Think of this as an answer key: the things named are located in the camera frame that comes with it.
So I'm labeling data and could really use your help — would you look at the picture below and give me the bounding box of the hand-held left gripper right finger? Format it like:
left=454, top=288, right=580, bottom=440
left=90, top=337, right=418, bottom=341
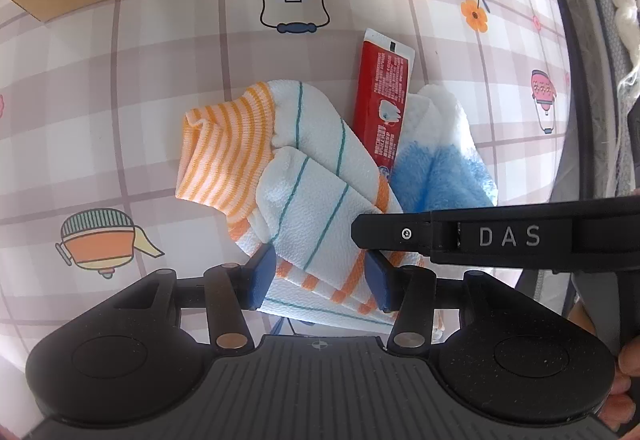
left=364, top=250, right=543, bottom=353

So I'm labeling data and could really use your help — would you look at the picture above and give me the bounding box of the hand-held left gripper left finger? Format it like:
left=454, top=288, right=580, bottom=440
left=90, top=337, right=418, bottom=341
left=97, top=245, right=277, bottom=352

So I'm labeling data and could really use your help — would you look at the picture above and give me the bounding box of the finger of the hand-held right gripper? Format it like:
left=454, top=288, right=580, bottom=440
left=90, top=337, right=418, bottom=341
left=351, top=211, right=433, bottom=255

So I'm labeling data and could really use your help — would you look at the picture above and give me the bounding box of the orange striped white sock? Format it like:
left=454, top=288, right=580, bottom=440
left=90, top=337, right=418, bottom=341
left=175, top=80, right=443, bottom=341

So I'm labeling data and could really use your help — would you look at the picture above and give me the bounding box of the person's right hand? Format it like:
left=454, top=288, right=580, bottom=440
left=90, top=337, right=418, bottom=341
left=600, top=347, right=640, bottom=438

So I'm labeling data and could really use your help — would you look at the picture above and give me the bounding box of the blue and white towel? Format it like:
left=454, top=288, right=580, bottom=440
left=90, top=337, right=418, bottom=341
left=389, top=84, right=500, bottom=213

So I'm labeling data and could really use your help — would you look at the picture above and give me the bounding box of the red toothpaste tube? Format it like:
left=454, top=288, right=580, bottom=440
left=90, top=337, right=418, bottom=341
left=351, top=27, right=416, bottom=183

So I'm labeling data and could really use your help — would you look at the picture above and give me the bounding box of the grey patterned mattress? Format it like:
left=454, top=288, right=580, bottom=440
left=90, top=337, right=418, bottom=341
left=562, top=0, right=631, bottom=201

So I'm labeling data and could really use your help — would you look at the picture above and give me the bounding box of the checked cartoon printed sheet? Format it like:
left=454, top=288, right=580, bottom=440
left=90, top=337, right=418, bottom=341
left=0, top=0, right=573, bottom=361

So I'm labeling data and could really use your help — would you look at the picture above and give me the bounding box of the white frayed quilt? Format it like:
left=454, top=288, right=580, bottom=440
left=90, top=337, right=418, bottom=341
left=602, top=0, right=640, bottom=90

